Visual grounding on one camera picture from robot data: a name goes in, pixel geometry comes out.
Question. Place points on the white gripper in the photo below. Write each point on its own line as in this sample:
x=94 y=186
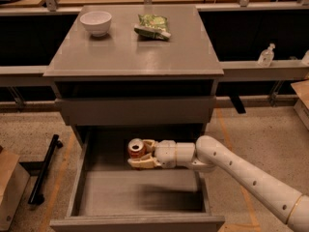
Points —
x=166 y=153

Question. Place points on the red coke can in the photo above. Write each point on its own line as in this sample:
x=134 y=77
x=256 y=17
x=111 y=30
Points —
x=136 y=148

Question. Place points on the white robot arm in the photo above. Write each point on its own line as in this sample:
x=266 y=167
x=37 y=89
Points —
x=289 y=205

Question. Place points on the closed top drawer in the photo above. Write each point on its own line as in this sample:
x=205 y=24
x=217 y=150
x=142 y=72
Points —
x=133 y=112

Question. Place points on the open middle drawer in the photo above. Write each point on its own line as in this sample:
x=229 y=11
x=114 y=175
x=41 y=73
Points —
x=109 y=196

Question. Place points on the grey drawer cabinet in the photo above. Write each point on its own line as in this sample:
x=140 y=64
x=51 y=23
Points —
x=123 y=64

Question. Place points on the black metal bar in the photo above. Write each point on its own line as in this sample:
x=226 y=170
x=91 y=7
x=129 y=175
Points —
x=36 y=198

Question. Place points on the green chip bag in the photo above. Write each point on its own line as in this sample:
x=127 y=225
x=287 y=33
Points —
x=153 y=26

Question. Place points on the wooden box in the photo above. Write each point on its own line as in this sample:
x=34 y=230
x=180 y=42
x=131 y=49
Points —
x=13 y=181
x=301 y=107

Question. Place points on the white bowl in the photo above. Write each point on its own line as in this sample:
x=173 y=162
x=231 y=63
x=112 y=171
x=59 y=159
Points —
x=97 y=23

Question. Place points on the clear sanitizer bottle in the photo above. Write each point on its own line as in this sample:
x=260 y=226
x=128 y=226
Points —
x=266 y=56

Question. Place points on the wooden box at right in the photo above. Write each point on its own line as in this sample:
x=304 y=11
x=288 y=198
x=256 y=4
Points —
x=301 y=107

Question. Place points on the grey metal rail shelf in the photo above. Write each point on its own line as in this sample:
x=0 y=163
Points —
x=232 y=72

